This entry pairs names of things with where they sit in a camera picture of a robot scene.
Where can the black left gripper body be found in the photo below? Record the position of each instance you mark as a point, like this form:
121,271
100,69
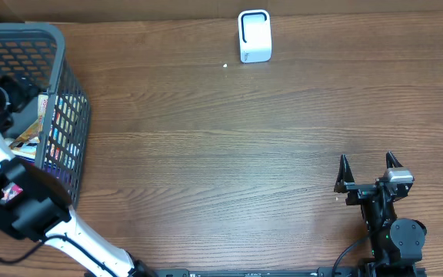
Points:
17,97

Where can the grey plastic mesh basket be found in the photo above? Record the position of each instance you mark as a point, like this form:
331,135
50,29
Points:
34,53

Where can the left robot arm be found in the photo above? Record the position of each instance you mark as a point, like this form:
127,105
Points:
35,206

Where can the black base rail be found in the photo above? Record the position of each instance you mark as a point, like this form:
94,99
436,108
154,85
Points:
346,271

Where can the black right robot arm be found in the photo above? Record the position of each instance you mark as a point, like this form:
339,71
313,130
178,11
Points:
396,244

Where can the yellow blue snack bag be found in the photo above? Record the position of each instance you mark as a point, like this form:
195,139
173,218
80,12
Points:
26,144

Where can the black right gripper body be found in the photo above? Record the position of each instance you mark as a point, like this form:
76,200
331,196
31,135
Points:
359,193

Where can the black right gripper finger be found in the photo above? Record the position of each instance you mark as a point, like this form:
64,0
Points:
391,161
345,178

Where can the pink purple sanitary pad pack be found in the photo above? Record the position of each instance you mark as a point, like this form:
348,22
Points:
10,192

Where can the white barcode scanner stand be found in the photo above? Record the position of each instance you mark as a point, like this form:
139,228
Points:
254,32

